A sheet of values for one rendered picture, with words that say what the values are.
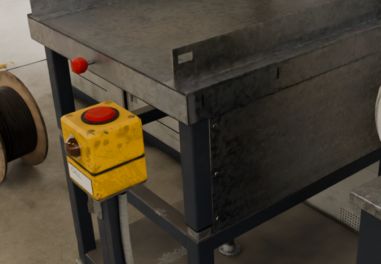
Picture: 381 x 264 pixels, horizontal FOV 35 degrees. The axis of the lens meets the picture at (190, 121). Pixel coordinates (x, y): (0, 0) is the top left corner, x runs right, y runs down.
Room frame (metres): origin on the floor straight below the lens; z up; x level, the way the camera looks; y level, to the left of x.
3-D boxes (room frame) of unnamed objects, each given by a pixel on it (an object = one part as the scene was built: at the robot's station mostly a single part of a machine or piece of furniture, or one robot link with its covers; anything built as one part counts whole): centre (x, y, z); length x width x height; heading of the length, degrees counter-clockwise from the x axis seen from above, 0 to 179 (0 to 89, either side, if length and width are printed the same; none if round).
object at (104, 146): (0.71, 0.12, 0.85); 0.08 x 0.08 x 0.10; 36
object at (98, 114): (0.71, 0.12, 0.90); 0.04 x 0.04 x 0.02
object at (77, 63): (1.12, 0.20, 0.82); 0.04 x 0.03 x 0.03; 126
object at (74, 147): (0.68, 0.16, 0.87); 0.03 x 0.01 x 0.03; 36
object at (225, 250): (1.33, -0.09, 0.18); 0.06 x 0.06 x 0.02
